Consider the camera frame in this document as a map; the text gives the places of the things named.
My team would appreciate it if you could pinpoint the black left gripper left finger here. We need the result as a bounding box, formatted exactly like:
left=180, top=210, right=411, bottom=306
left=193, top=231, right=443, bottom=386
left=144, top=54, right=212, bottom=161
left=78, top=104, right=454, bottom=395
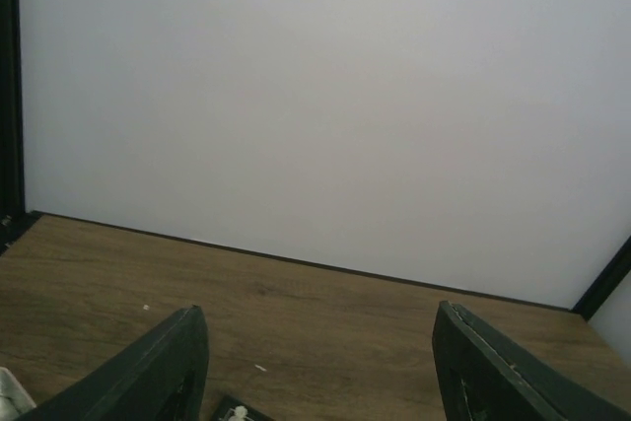
left=19, top=306, right=209, bottom=420

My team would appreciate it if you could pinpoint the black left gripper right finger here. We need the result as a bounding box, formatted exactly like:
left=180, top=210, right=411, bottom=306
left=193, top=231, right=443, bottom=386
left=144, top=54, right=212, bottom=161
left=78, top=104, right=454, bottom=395
left=432, top=301, right=630, bottom=420

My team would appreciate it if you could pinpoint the white chess piece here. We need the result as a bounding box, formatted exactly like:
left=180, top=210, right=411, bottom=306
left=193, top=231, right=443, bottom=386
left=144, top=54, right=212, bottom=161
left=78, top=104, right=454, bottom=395
left=231, top=406, right=247, bottom=421

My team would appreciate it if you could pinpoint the black white chessboard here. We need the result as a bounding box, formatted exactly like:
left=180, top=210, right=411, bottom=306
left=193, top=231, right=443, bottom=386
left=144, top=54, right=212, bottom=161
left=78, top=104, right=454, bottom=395
left=210, top=395, right=273, bottom=421

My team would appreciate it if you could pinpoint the silver metal tray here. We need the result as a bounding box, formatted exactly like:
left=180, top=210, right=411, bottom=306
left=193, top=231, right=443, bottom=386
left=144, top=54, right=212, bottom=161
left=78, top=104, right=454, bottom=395
left=0, top=367, right=36, bottom=421

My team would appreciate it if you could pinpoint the black enclosure frame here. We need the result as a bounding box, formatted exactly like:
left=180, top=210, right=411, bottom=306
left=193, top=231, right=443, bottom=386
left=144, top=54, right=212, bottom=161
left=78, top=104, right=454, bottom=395
left=1, top=0, right=630, bottom=320

